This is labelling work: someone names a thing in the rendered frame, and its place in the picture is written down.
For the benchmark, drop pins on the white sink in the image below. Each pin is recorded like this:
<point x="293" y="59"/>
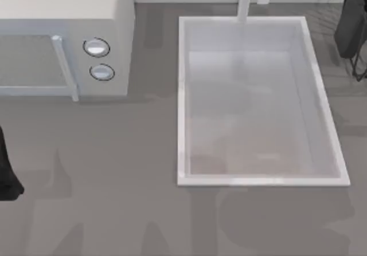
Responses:
<point x="258" y="110"/>

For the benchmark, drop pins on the small round microwave knob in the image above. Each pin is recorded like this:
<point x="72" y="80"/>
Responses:
<point x="101" y="72"/>

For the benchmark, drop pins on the large round microwave knob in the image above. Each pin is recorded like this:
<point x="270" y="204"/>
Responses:
<point x="96" y="47"/>

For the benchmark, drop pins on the pale microwave oven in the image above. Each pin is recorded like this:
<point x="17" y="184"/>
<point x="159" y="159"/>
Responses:
<point x="120" y="15"/>

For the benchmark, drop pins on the tall white tap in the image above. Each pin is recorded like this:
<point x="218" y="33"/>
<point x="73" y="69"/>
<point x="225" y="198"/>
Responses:
<point x="244" y="1"/>

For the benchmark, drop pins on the microwave oven glass door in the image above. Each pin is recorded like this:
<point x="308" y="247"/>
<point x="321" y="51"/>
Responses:
<point x="28" y="61"/>

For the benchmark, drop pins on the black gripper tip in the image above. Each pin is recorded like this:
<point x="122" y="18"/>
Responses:
<point x="7" y="175"/>

